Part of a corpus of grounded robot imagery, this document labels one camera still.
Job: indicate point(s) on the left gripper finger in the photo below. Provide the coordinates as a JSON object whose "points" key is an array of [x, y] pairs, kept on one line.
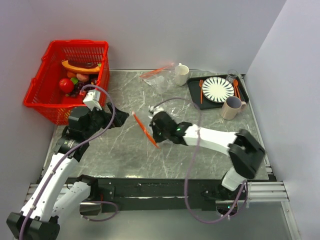
{"points": [[120, 118], [110, 109]]}

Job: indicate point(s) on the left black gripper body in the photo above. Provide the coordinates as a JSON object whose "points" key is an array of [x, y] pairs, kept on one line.
{"points": [[99, 119]]}

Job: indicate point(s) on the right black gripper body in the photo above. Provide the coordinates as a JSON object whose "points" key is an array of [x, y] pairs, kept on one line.
{"points": [[159, 135]]}

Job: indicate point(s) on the clear zip bag orange zipper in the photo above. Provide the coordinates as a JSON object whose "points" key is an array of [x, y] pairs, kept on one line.
{"points": [[149, 135]]}

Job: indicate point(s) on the red apple toy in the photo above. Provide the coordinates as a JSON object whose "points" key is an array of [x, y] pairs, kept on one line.
{"points": [[66, 85]]}

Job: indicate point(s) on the orange papaya slice toy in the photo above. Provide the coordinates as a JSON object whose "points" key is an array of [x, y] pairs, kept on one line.
{"points": [[81, 67]]}

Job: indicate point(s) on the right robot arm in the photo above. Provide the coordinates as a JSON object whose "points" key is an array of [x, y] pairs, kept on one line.
{"points": [[245, 152]]}

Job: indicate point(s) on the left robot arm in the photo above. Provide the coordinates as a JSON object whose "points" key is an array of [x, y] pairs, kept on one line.
{"points": [[41, 217]]}

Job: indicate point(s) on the purple grapes toy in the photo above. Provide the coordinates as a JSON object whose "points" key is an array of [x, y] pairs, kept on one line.
{"points": [[77, 87]]}

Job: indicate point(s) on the pink peach toy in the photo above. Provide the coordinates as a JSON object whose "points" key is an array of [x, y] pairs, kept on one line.
{"points": [[82, 77]]}

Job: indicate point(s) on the green leaf toy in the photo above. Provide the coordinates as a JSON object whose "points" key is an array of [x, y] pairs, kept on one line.
{"points": [[74, 80]]}

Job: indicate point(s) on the small orange fruit toy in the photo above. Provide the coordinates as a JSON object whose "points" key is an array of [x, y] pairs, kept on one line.
{"points": [[71, 75]]}

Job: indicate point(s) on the red plastic basket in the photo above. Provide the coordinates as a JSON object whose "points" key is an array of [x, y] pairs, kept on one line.
{"points": [[44, 94]]}

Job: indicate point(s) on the orange plastic fork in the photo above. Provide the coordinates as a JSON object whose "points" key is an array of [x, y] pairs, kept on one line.
{"points": [[201, 90]]}

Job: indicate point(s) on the white mug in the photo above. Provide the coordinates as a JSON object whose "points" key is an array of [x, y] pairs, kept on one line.
{"points": [[181, 74]]}

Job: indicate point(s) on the striped white plate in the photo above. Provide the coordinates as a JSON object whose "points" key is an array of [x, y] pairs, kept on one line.
{"points": [[217, 89]]}

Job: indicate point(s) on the beige mug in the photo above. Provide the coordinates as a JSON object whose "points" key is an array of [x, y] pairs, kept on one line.
{"points": [[231, 107]]}

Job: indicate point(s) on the orange plastic spoon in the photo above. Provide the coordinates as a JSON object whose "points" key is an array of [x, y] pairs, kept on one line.
{"points": [[236, 89]]}

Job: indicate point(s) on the clear drinking glass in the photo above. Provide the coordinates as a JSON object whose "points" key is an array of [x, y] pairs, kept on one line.
{"points": [[231, 75]]}

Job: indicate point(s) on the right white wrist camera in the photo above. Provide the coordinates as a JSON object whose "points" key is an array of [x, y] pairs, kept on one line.
{"points": [[154, 110]]}

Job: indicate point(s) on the aluminium rail frame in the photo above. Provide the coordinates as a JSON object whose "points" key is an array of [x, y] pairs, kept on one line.
{"points": [[126, 153]]}

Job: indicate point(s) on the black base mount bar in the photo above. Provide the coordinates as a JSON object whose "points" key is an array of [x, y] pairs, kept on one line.
{"points": [[147, 194]]}

